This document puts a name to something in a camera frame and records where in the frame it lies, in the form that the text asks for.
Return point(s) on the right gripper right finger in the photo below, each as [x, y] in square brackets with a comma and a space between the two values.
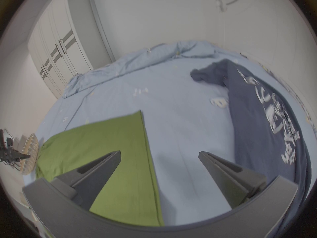
[230, 182]

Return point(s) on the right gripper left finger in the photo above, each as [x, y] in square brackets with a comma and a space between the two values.
[99, 177]

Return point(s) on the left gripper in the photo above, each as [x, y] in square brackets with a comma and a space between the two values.
[8, 155]

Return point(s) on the green shorts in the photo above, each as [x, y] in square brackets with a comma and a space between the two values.
[118, 137]

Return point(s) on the round woven basket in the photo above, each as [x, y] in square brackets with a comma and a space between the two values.
[31, 145]

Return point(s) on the bed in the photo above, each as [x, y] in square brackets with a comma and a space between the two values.
[178, 108]

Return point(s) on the dark blue printed T-shirt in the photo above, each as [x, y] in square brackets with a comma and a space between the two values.
[247, 113]

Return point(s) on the pale blue quilt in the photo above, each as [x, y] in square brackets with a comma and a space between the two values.
[123, 66]

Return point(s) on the white wardrobe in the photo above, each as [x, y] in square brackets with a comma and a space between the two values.
[57, 28]

